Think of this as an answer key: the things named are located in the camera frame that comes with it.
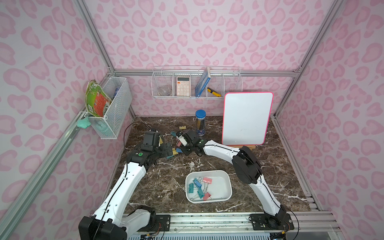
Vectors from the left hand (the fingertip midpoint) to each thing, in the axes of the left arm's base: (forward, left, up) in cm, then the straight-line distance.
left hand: (161, 145), depth 80 cm
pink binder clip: (-21, -24, -16) cm, 36 cm away
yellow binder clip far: (+29, -8, -20) cm, 36 cm away
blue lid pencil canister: (+24, -21, -1) cm, 32 cm away
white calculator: (+37, -10, +11) cm, 40 cm away
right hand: (+9, -10, -15) cm, 20 cm away
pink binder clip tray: (-12, -25, -18) cm, 33 cm away
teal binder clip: (-17, -16, -17) cm, 29 cm away
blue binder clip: (-15, -20, -16) cm, 30 cm away
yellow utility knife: (+36, -30, +7) cm, 48 cm away
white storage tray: (-15, -25, -19) cm, 35 cm away
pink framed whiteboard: (+18, -48, +3) cm, 51 cm away
